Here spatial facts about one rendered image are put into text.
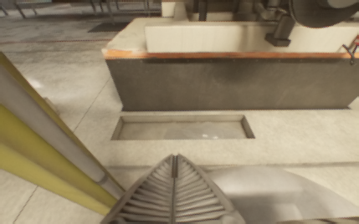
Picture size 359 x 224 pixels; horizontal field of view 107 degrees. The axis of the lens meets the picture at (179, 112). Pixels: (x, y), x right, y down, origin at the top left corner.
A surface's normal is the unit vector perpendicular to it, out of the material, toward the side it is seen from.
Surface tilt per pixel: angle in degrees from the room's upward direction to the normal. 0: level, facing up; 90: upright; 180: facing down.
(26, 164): 90
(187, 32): 90
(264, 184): 0
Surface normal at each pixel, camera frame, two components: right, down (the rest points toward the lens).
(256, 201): 0.01, 0.39
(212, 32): 0.01, 0.70
